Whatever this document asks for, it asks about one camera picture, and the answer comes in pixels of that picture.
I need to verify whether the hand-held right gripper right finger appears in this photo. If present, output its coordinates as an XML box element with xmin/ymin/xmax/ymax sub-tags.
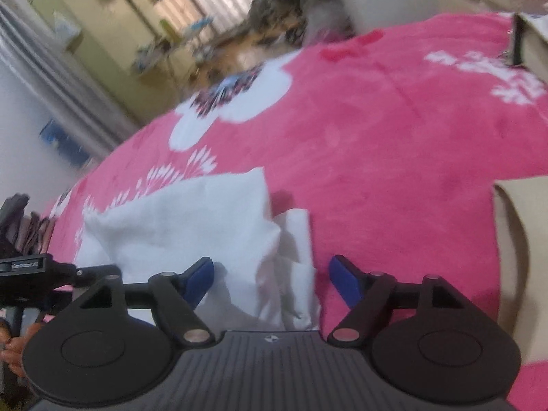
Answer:
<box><xmin>327</xmin><ymin>254</ymin><xmax>465</xmax><ymax>345</ymax></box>

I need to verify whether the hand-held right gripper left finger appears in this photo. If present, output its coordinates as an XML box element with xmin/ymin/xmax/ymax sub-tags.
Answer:
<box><xmin>79</xmin><ymin>257</ymin><xmax>215</xmax><ymax>345</ymax></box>

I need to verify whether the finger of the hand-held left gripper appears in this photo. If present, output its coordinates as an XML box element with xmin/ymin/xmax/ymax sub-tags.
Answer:
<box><xmin>76</xmin><ymin>264</ymin><xmax>123</xmax><ymax>285</ymax></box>

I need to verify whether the white shirt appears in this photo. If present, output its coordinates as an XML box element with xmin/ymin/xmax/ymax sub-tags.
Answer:
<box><xmin>77</xmin><ymin>167</ymin><xmax>322</xmax><ymax>332</ymax></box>

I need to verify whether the stack of folded clothes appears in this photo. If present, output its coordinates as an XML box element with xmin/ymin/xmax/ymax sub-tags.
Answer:
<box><xmin>0</xmin><ymin>195</ymin><xmax>56</xmax><ymax>258</ymax></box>

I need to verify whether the white and beige clothes pile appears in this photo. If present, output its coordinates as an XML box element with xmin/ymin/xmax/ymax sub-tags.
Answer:
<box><xmin>507</xmin><ymin>11</ymin><xmax>548</xmax><ymax>71</ymax></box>

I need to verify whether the person's left hand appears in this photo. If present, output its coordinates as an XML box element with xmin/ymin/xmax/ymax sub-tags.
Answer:
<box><xmin>0</xmin><ymin>321</ymin><xmax>46</xmax><ymax>377</ymax></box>

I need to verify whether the blue water jug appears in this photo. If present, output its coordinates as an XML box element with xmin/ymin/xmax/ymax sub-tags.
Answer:
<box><xmin>38</xmin><ymin>120</ymin><xmax>92</xmax><ymax>167</ymax></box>

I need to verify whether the pink floral blanket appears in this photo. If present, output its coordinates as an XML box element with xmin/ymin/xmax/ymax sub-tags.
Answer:
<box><xmin>40</xmin><ymin>11</ymin><xmax>548</xmax><ymax>411</ymax></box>

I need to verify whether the beige garment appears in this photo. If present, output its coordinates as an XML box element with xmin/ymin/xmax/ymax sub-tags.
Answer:
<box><xmin>492</xmin><ymin>177</ymin><xmax>548</xmax><ymax>343</ymax></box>

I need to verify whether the grey curtain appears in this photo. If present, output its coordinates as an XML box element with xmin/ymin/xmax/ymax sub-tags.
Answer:
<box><xmin>0</xmin><ymin>0</ymin><xmax>138</xmax><ymax>159</ymax></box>

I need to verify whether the folding table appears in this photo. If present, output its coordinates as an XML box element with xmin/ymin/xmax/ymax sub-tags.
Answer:
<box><xmin>133</xmin><ymin>17</ymin><xmax>215</xmax><ymax>95</ymax></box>

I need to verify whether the pink plastic bag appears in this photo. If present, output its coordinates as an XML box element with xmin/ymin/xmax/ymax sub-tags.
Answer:
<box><xmin>300</xmin><ymin>0</ymin><xmax>356</xmax><ymax>46</ymax></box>

